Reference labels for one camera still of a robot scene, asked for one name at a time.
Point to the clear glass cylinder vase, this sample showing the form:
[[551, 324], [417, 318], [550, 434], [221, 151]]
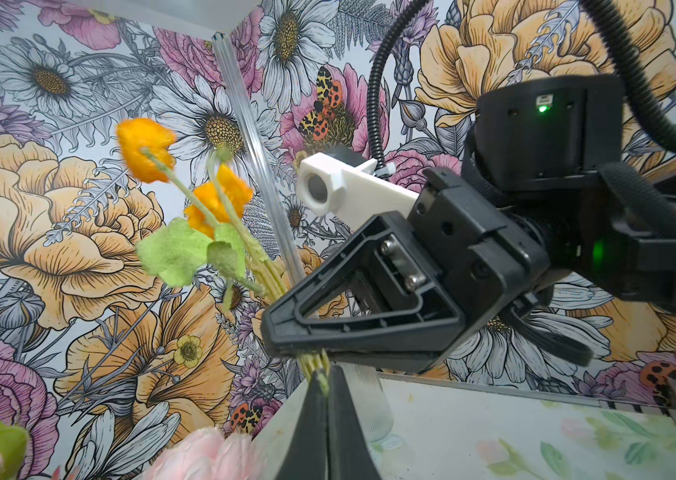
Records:
[[371, 404]]

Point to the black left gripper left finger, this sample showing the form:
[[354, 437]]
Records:
[[307, 457]]

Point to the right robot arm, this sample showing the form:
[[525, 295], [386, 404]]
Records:
[[542, 193]]

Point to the pink rose flower stem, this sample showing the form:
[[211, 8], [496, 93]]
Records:
[[207, 454]]

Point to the orange poppy flower stem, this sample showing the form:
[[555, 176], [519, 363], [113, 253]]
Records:
[[211, 232]]

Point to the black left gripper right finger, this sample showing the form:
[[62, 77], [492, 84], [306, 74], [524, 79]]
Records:
[[348, 455]]

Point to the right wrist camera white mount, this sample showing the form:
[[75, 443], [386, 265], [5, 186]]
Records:
[[342, 182]]

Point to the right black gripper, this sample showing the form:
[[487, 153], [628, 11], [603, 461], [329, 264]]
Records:
[[399, 290]]

